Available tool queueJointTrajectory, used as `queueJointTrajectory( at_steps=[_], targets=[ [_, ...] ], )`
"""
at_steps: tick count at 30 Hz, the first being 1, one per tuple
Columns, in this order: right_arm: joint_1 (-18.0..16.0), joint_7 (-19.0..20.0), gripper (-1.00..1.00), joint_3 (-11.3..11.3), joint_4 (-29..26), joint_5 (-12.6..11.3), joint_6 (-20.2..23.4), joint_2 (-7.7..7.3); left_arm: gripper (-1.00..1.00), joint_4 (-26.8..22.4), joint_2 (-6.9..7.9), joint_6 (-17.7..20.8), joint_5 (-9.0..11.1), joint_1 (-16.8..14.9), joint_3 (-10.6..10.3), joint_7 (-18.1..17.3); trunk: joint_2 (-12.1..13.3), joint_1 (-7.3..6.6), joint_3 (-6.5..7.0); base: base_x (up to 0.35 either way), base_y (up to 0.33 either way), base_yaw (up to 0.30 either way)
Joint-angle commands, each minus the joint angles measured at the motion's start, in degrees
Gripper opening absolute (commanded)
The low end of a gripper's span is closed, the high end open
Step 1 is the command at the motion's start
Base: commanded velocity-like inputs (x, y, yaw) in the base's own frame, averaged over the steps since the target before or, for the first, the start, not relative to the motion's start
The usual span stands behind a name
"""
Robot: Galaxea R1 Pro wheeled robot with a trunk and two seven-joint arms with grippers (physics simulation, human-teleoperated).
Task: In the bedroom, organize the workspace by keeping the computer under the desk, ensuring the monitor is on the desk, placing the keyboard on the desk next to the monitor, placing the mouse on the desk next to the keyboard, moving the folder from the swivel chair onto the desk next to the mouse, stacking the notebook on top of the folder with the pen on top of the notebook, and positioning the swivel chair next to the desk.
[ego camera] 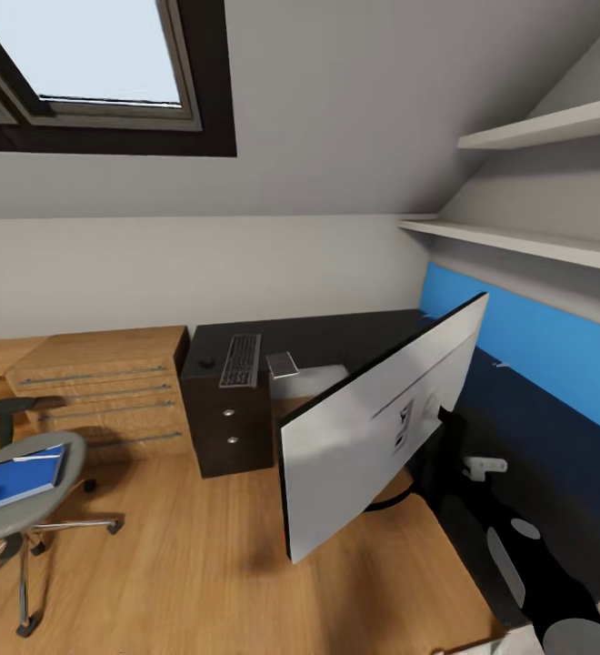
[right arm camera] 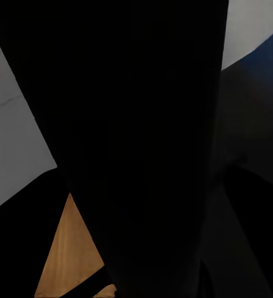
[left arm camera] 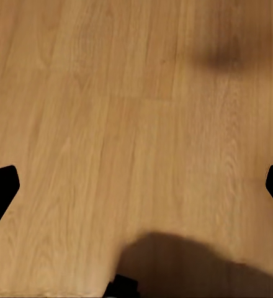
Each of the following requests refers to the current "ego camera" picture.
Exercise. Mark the notebook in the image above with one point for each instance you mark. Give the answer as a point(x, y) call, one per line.
point(281, 365)

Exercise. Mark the keyboard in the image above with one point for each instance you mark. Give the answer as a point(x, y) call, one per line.
point(242, 362)

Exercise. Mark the fixed window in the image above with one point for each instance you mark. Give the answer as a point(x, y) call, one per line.
point(116, 77)

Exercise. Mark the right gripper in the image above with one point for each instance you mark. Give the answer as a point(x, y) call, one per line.
point(454, 482)

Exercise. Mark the monitor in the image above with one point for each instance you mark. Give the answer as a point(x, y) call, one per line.
point(340, 449)

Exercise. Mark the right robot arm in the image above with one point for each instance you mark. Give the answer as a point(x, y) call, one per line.
point(562, 609)

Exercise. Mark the swivel chair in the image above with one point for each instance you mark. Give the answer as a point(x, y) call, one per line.
point(20, 521)

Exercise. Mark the folder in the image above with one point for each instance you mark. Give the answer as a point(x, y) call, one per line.
point(21, 479)

